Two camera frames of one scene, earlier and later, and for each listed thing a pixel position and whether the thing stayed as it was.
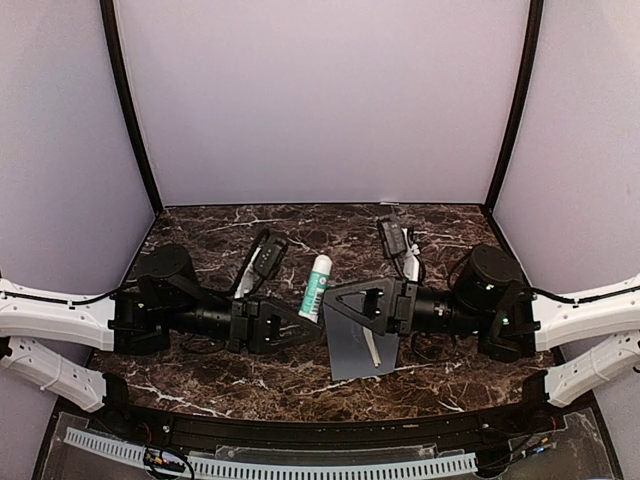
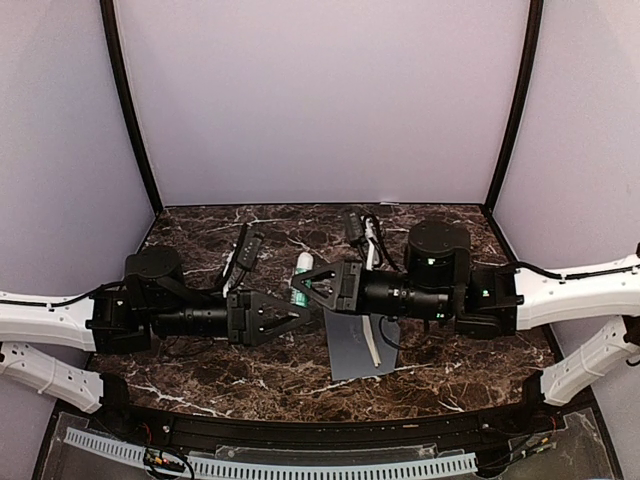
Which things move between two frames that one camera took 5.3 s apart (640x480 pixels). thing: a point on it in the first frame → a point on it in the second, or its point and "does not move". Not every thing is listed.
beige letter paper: [373, 347] does not move
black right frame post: [512, 133] does not move
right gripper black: [381, 305] → [345, 285]
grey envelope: [349, 353] does not move
